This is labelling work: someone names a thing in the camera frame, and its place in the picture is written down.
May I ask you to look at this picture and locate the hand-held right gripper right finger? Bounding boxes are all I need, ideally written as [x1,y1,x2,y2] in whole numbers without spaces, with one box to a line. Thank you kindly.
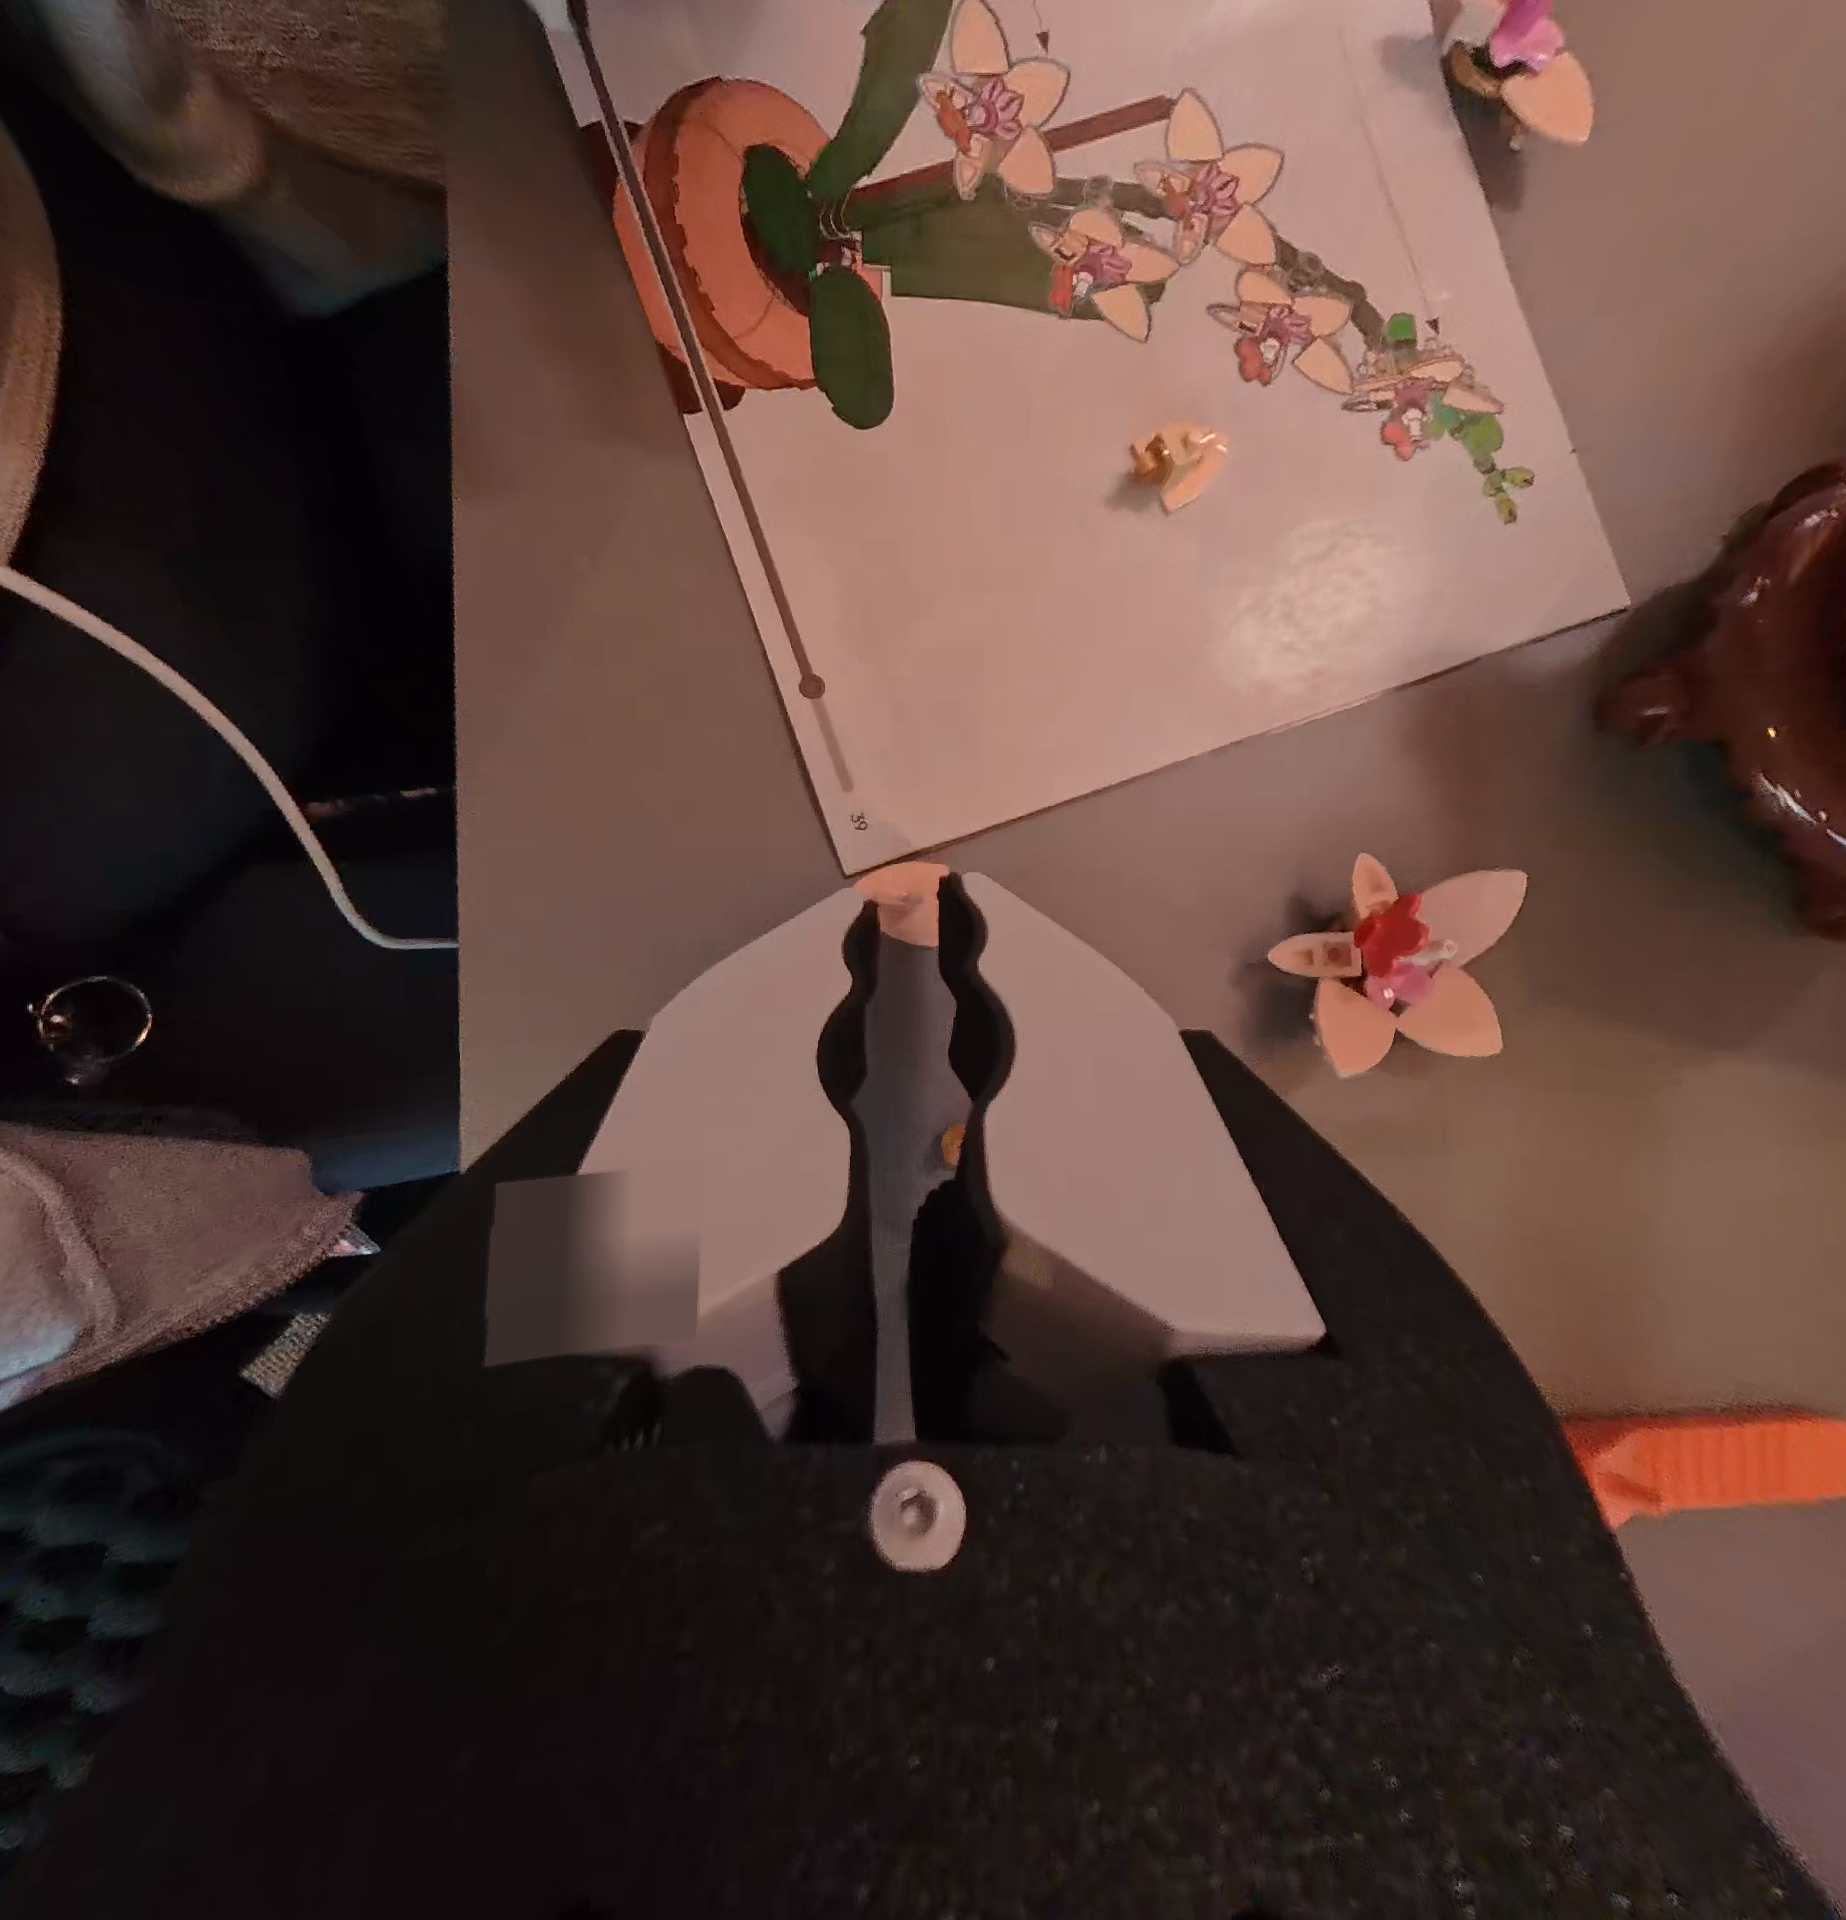
[917,868,1330,1446]

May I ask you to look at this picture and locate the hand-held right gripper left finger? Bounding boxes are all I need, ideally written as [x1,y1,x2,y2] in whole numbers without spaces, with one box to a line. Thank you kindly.
[578,882,921,1443]

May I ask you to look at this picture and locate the beige toy petal piece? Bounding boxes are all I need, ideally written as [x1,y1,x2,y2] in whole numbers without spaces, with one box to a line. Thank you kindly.
[854,862,953,944]
[1128,422,1233,514]

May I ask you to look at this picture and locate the grey desk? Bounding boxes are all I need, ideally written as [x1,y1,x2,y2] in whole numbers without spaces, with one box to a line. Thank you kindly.
[446,0,1846,1920]

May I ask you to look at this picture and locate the toy brick orchid flower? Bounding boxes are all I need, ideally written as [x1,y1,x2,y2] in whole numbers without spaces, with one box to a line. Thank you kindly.
[1267,852,1528,1078]
[1440,0,1597,148]

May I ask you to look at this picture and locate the flower instruction booklet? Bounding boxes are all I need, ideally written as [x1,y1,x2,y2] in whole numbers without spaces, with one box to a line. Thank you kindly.
[541,0,1633,879]

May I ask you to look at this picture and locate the person in grey hoodie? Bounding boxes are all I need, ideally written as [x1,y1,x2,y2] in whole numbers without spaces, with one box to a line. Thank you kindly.
[0,0,453,1428]

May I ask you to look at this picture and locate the orange brick separator tool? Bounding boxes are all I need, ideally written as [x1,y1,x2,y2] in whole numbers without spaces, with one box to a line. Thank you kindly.
[1558,1408,1846,1533]

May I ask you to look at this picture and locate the brown toy flower pot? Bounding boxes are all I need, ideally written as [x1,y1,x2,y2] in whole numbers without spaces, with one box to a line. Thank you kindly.
[1597,462,1846,937]

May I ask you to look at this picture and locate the dark pants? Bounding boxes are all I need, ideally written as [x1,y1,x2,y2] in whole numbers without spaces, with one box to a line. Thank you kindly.
[0,148,463,1140]

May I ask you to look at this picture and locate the dark mesh chair seat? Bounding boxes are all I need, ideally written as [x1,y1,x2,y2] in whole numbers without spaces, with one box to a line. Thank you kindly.
[0,1423,222,1876]

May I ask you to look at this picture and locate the white cable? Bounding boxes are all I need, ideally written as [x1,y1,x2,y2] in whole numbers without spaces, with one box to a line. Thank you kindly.
[0,541,463,955]

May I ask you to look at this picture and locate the metal key ring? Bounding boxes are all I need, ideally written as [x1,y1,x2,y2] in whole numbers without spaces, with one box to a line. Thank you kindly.
[24,974,156,1084]

